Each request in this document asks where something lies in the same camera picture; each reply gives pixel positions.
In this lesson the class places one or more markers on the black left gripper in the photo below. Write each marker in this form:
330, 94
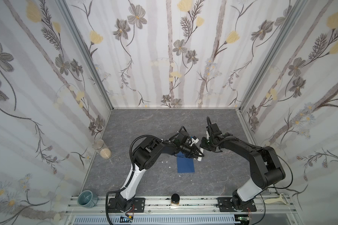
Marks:
194, 149

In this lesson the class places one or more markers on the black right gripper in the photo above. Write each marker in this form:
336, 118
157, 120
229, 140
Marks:
206, 145

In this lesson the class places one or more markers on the white glue stick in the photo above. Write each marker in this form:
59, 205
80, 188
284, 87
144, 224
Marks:
200, 154

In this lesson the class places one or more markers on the dark blue envelope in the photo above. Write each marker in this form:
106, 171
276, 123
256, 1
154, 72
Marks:
184, 165

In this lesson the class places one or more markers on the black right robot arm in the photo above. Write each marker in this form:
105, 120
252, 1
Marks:
265, 166

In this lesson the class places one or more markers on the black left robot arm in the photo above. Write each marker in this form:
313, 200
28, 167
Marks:
144, 151

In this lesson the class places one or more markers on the glass jar with cork lid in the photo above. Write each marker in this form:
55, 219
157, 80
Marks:
101, 148

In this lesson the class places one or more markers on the cream plastic peeler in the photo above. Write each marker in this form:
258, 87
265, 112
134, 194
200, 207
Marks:
279, 199

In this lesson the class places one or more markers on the teal cup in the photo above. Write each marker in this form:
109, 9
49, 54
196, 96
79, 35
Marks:
87, 199

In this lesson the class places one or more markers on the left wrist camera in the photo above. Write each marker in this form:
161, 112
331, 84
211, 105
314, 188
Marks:
192, 141

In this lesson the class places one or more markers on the black cylinder on rail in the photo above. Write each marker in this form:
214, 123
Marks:
175, 199

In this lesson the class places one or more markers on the aluminium mounting rail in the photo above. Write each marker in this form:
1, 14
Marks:
187, 205

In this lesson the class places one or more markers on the white perforated cable duct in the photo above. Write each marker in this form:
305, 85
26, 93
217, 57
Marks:
158, 220

